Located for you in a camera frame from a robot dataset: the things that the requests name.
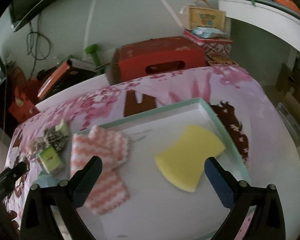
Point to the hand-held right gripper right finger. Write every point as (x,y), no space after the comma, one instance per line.
(221,188)

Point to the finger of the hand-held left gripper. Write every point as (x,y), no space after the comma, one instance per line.
(12,173)

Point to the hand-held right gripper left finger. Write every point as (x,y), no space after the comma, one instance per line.
(81,192)

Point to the green tissue pack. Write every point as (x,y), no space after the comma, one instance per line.
(62,127)
(50,158)

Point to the yellow sponge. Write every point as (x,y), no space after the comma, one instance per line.
(187,155)

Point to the white tray with teal rim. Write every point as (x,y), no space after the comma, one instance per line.
(152,192)

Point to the beige lace cloth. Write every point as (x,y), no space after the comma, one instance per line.
(36,147)

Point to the leopard print scrunchie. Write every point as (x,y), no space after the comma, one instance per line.
(55,138)

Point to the red felt bag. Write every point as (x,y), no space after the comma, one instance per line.
(22,100)

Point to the white headboard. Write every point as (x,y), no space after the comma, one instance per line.
(72,92)

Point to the orange flat box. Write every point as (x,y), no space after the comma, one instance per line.
(53,80)

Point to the pink floral printed blanket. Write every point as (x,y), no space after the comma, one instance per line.
(190,85)

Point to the brown cardboard box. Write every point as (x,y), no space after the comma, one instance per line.
(290,92)

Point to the orange black box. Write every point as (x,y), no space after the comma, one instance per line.
(77,73)

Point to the small red yellow box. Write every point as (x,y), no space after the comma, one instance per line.
(222,61)

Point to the red patterned tin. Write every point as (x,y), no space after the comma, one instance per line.
(215,47)

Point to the green dumbbell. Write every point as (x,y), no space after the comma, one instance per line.
(92,50)

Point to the red cardboard box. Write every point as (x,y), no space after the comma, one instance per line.
(160,55)

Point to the light blue wipes packet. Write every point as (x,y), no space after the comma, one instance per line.
(207,32)

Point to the white desk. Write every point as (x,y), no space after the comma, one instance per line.
(265,17)

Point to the wall-mounted television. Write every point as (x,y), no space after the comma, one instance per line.
(27,12)

